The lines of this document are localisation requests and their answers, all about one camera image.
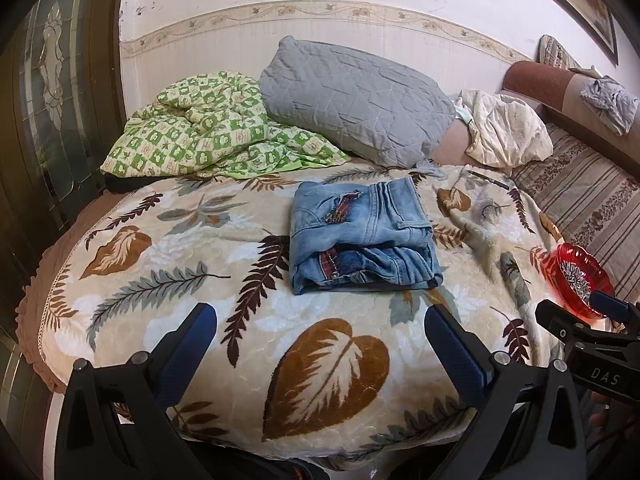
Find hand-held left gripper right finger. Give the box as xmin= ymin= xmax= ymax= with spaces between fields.
xmin=423 ymin=303 xmax=589 ymax=480

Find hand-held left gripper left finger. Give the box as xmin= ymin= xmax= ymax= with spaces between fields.
xmin=55 ymin=302 xmax=219 ymax=480

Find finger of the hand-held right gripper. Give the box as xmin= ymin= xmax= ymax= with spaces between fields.
xmin=535 ymin=299 xmax=610 ymax=347
xmin=591 ymin=291 xmax=640 ymax=334

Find blue denim pants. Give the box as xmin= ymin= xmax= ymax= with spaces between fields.
xmin=289 ymin=175 xmax=445 ymax=297

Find person's right hand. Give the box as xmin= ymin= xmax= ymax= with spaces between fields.
xmin=588 ymin=390 xmax=626 ymax=431

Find red glass bowl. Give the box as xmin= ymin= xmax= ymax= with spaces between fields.
xmin=549 ymin=242 xmax=617 ymax=322

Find striped patterned bed sheet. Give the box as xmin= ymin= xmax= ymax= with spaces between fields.
xmin=509 ymin=124 xmax=640 ymax=303

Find leaf print plush blanket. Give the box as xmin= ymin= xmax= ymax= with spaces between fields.
xmin=36 ymin=162 xmax=572 ymax=462

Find dark thin stick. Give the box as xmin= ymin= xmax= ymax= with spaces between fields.
xmin=469 ymin=169 xmax=512 ymax=192

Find round bed brown skirt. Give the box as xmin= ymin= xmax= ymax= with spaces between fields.
xmin=14 ymin=189 xmax=132 ymax=397

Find cream crumpled cloth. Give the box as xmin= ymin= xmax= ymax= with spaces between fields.
xmin=456 ymin=88 xmax=555 ymax=169

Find grey crumpled cloth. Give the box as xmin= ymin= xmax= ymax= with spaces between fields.
xmin=579 ymin=75 xmax=640 ymax=137

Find pink pillow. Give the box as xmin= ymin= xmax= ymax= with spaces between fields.
xmin=429 ymin=119 xmax=482 ymax=167

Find green checkered quilt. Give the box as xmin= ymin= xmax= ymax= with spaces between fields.
xmin=100 ymin=70 xmax=352 ymax=181

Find brown sofa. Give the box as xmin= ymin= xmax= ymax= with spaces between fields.
xmin=494 ymin=60 xmax=640 ymax=182

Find striped patterned cushion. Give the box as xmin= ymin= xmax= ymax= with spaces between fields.
xmin=538 ymin=34 xmax=584 ymax=72

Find grey quilted pillow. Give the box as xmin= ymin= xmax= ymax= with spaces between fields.
xmin=258 ymin=35 xmax=457 ymax=170

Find dark wooden glass door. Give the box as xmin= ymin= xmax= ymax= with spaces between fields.
xmin=0 ymin=0 xmax=127 ymax=281

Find large framed wall picture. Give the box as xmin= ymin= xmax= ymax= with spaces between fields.
xmin=502 ymin=0 xmax=621 ymax=67

